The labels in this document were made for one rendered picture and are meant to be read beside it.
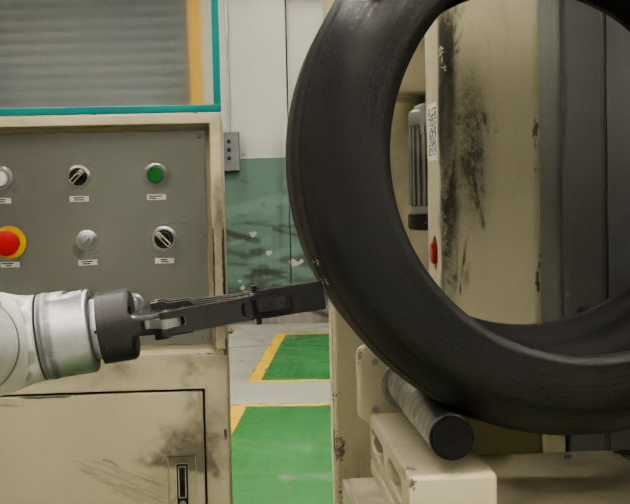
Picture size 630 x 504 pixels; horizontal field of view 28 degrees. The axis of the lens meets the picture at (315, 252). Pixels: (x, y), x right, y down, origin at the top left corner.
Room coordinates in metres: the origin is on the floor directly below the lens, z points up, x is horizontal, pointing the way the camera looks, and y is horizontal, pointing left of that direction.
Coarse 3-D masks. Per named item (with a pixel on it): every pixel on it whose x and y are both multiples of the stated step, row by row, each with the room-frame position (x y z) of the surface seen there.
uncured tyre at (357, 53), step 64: (384, 0) 1.20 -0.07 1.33; (448, 0) 1.20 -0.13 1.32; (576, 0) 1.52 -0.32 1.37; (320, 64) 1.23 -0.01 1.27; (384, 64) 1.20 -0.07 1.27; (320, 128) 1.22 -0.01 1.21; (384, 128) 1.20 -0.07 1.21; (320, 192) 1.22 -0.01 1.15; (384, 192) 1.20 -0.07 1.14; (320, 256) 1.24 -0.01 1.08; (384, 256) 1.20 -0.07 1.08; (384, 320) 1.22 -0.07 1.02; (448, 320) 1.20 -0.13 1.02; (576, 320) 1.49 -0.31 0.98; (448, 384) 1.23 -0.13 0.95; (512, 384) 1.21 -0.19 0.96; (576, 384) 1.21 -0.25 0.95
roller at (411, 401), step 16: (400, 384) 1.48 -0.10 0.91; (400, 400) 1.44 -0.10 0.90; (416, 400) 1.36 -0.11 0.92; (432, 400) 1.32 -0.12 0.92; (416, 416) 1.32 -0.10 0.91; (432, 416) 1.26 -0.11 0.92; (448, 416) 1.23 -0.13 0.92; (432, 432) 1.23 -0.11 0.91; (448, 432) 1.22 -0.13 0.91; (464, 432) 1.23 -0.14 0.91; (432, 448) 1.23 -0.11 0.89; (448, 448) 1.22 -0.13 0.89; (464, 448) 1.23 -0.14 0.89
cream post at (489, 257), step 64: (512, 0) 1.60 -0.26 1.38; (448, 64) 1.60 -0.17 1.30; (512, 64) 1.60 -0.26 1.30; (448, 128) 1.60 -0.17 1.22; (512, 128) 1.60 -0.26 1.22; (448, 192) 1.60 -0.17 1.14; (512, 192) 1.60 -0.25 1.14; (448, 256) 1.60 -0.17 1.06; (512, 256) 1.60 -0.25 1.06; (512, 320) 1.60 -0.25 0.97; (512, 448) 1.60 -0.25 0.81
